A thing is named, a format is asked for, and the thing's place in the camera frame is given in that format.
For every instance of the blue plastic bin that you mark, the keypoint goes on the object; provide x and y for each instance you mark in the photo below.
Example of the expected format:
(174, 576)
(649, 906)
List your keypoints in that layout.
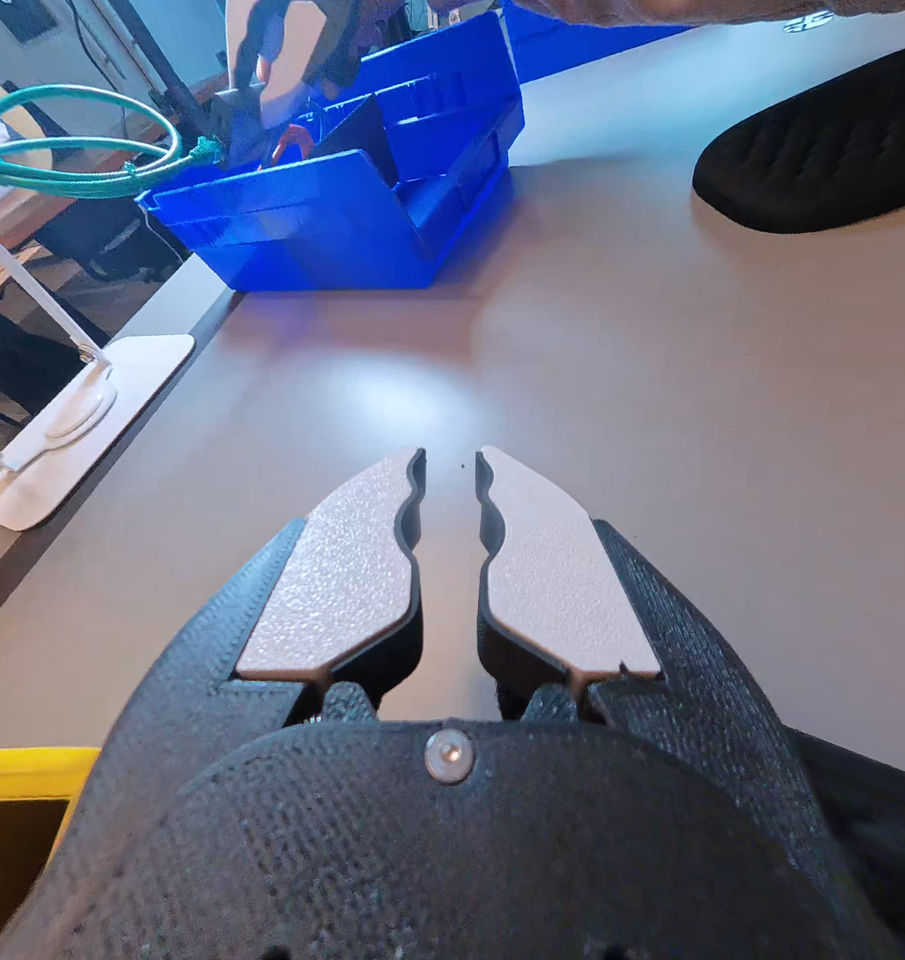
(572, 52)
(310, 225)

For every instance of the black mesh pad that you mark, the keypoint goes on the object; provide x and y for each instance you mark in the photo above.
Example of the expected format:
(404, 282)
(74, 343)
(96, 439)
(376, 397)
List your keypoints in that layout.
(812, 165)

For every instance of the yellow plastic bin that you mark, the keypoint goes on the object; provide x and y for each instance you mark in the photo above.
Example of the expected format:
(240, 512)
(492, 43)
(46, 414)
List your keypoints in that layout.
(17, 772)

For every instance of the white document stand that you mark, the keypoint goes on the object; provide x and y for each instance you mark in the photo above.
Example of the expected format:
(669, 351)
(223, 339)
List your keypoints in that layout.
(122, 390)

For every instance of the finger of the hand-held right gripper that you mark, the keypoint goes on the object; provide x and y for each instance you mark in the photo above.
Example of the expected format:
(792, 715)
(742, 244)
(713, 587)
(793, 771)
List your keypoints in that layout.
(295, 67)
(241, 45)

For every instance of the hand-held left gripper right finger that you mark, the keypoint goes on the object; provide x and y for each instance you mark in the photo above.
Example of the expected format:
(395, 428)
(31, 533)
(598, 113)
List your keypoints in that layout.
(557, 577)

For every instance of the person's right forearm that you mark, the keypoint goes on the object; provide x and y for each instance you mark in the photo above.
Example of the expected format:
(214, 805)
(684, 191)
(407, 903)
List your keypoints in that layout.
(685, 9)

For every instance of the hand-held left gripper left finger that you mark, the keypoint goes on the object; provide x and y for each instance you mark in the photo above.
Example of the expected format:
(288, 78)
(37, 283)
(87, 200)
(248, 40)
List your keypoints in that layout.
(340, 577)

